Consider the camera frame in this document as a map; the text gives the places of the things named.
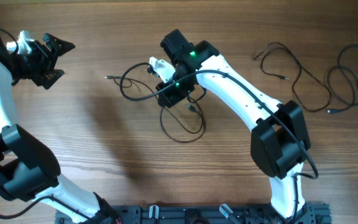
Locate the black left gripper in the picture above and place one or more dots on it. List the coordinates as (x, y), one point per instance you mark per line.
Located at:
(42, 58)

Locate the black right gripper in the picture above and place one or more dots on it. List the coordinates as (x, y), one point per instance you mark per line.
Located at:
(169, 94)

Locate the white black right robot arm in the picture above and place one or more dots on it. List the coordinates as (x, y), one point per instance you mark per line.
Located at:
(279, 137)

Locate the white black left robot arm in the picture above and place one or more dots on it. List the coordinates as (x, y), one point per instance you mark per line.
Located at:
(29, 171)

